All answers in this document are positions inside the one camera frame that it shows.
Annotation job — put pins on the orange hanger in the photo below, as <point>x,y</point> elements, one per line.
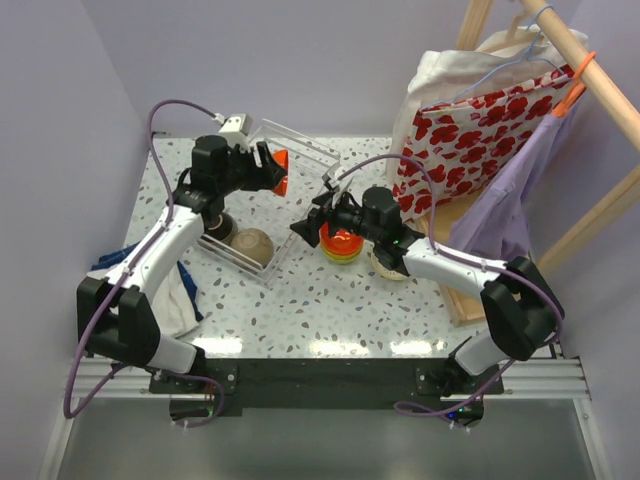
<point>576,90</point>

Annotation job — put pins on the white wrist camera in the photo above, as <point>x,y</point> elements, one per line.
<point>235,130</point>
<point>336,182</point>

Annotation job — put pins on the lavender shirt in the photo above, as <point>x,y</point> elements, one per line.
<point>495,227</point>

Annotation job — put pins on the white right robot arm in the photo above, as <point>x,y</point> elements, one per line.
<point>521,311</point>

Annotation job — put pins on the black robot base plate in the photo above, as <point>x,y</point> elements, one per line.
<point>432,388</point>

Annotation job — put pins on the white wire dish rack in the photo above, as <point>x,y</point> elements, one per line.
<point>309,159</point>

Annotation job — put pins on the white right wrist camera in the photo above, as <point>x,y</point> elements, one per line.
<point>336,182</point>

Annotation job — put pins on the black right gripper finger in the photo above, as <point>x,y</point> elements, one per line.
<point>324,200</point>
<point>309,227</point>

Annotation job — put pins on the yellow orange bowl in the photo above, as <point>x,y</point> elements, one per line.
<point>335,254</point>

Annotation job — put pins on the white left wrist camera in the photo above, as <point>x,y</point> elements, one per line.
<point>235,130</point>

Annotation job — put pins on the blue wire hanger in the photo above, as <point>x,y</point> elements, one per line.
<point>526,56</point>

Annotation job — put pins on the lime green bowl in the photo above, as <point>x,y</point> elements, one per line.
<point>343,260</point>

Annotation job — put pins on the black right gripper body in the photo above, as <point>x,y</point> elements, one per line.
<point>343,215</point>

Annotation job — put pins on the red flower tote bag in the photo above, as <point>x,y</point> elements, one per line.
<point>458,148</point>

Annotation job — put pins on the white blue folded towel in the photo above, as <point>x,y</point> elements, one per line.
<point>174,304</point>

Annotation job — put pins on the beige flower painted bowl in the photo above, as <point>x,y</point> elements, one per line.
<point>254,244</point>

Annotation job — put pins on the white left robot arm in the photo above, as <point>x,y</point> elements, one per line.
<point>114,313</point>

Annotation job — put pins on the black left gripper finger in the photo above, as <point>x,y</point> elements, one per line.
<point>266,180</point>
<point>267,161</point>

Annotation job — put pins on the white canvas tote bag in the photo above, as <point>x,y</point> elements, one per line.
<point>442,74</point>

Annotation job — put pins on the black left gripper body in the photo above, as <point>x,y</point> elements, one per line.
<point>261,167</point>

